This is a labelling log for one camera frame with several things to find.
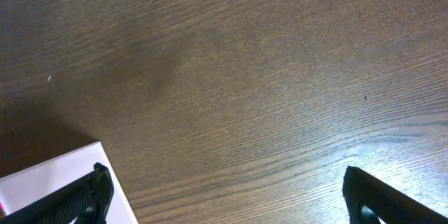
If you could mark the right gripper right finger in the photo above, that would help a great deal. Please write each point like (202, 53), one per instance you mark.
(370, 200)

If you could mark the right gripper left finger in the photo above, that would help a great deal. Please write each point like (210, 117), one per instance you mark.
(83, 201)

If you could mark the white open cardboard box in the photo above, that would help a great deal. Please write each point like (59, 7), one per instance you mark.
(25, 187)

